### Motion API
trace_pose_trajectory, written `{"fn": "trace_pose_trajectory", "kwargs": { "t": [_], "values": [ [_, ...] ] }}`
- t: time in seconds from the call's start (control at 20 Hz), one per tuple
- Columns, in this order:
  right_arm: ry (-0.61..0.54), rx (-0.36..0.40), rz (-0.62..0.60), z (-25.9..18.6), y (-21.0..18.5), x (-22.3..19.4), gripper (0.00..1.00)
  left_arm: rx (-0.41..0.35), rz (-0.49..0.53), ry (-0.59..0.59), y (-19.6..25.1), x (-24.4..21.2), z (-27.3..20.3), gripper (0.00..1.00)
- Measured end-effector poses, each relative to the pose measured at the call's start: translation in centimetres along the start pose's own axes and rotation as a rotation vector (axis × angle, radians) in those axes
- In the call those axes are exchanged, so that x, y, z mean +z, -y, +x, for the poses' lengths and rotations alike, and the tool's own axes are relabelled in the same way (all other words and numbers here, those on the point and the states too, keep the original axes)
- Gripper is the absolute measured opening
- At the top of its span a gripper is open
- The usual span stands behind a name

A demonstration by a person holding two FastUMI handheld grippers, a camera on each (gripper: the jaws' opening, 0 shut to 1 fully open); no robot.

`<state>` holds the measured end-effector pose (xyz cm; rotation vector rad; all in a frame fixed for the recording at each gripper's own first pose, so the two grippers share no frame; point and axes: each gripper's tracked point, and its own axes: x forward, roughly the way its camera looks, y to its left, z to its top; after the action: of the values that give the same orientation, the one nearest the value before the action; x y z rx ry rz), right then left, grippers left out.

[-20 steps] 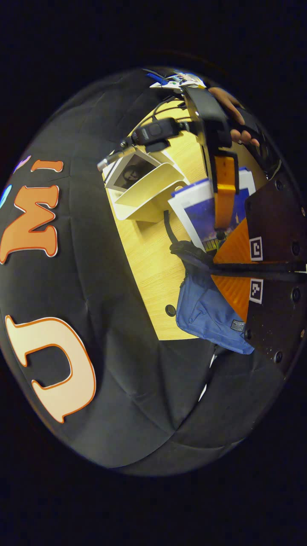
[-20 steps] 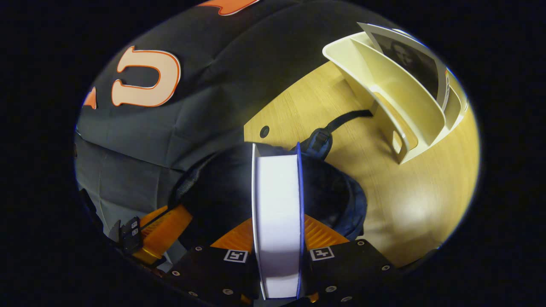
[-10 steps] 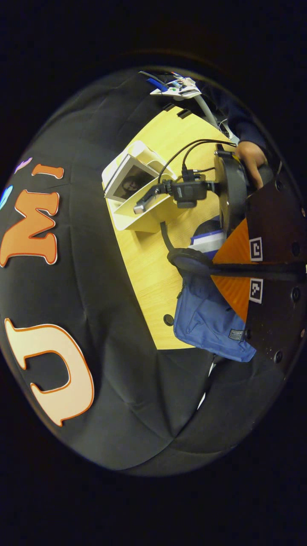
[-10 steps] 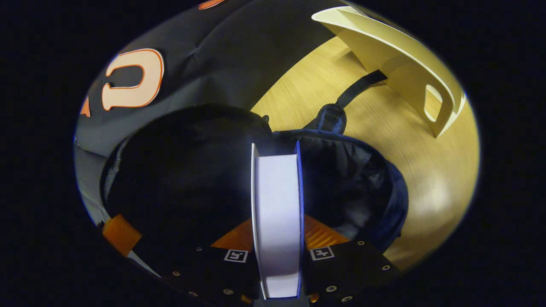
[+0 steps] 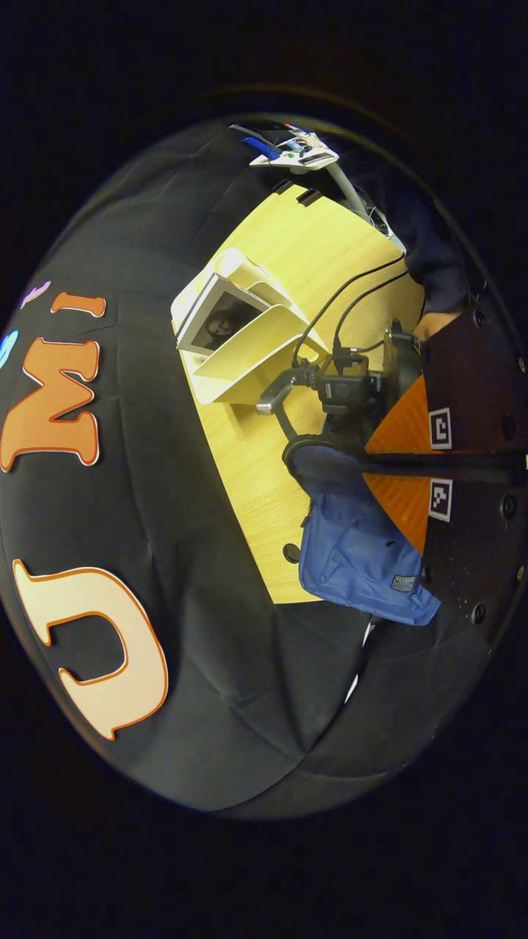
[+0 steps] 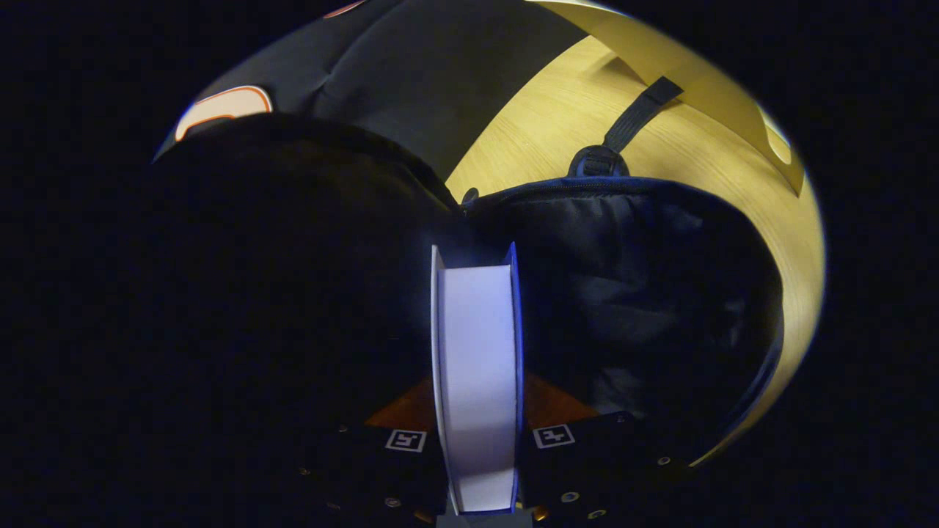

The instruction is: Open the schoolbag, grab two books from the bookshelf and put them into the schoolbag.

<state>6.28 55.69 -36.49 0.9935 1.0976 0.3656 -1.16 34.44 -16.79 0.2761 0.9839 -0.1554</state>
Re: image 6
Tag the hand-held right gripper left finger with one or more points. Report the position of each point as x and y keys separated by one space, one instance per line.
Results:
x=367 y=469

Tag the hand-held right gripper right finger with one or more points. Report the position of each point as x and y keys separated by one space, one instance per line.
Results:
x=587 y=469

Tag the blue cover book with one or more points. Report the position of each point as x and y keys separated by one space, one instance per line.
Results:
x=477 y=367

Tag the blue schoolbag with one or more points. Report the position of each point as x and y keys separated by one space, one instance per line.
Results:
x=623 y=279

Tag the cream bookshelf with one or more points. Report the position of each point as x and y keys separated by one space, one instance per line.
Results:
x=704 y=81

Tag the black desk grommet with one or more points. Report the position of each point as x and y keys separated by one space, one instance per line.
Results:
x=470 y=195

